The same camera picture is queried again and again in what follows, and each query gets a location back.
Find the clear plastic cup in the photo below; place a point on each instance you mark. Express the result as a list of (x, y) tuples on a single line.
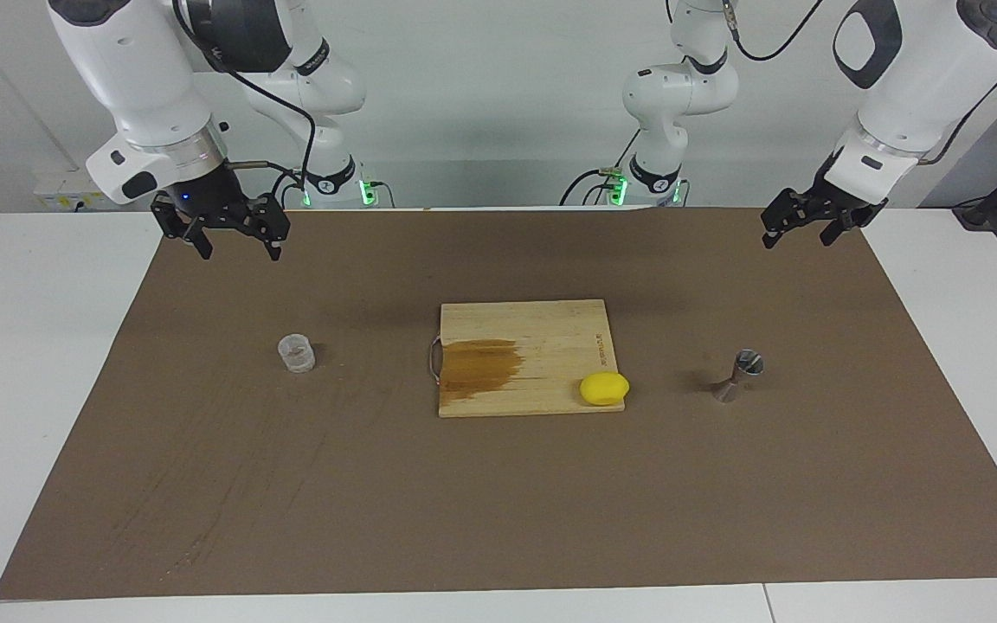
[(297, 355)]

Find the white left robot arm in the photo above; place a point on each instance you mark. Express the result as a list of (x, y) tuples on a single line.
[(923, 78)]

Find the steel jigger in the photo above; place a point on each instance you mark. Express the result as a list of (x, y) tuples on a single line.
[(736, 376)]

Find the yellow lemon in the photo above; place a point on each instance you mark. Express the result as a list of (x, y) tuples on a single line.
[(604, 388)]

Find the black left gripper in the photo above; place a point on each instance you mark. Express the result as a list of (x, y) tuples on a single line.
[(849, 197)]

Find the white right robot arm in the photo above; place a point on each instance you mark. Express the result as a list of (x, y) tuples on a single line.
[(144, 78)]

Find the white socket box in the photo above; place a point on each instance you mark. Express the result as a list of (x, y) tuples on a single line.
[(66, 192)]

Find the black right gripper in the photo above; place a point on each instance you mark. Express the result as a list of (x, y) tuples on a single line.
[(204, 199)]

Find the brown table mat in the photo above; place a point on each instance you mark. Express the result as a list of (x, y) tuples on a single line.
[(291, 484)]

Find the wooden cutting board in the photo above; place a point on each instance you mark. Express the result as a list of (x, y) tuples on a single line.
[(542, 346)]

